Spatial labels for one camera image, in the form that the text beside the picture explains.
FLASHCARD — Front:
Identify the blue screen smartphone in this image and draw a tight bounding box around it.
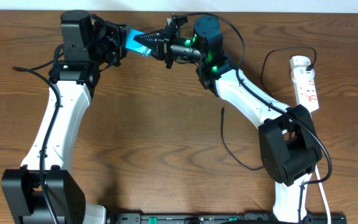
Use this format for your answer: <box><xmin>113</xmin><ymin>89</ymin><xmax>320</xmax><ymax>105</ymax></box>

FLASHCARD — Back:
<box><xmin>126</xmin><ymin>29</ymin><xmax>151</xmax><ymax>56</ymax></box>

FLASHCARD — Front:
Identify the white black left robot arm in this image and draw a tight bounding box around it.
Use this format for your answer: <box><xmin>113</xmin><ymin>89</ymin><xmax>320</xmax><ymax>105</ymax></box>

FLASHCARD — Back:
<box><xmin>1</xmin><ymin>10</ymin><xmax>131</xmax><ymax>223</ymax></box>

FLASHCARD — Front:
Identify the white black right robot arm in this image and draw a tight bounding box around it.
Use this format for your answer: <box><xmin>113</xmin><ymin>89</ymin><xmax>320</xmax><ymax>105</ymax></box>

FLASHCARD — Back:
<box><xmin>134</xmin><ymin>12</ymin><xmax>329</xmax><ymax>223</ymax></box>

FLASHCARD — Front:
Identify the white charger adapter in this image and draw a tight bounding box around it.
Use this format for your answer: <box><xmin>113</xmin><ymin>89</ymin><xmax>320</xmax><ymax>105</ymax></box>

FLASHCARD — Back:
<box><xmin>290</xmin><ymin>55</ymin><xmax>315</xmax><ymax>83</ymax></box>

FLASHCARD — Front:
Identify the white power strip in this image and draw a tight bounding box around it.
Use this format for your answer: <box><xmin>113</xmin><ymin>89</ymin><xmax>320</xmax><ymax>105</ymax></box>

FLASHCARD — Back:
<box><xmin>293</xmin><ymin>79</ymin><xmax>319</xmax><ymax>113</ymax></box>

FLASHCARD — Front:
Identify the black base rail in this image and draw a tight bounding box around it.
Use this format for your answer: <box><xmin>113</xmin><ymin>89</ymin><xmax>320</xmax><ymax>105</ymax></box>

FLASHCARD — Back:
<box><xmin>105</xmin><ymin>211</ymin><xmax>347</xmax><ymax>224</ymax></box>

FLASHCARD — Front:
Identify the white power strip cord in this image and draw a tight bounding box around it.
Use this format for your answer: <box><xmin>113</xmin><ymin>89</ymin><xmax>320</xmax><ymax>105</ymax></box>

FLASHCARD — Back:
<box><xmin>307</xmin><ymin>112</ymin><xmax>332</xmax><ymax>224</ymax></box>

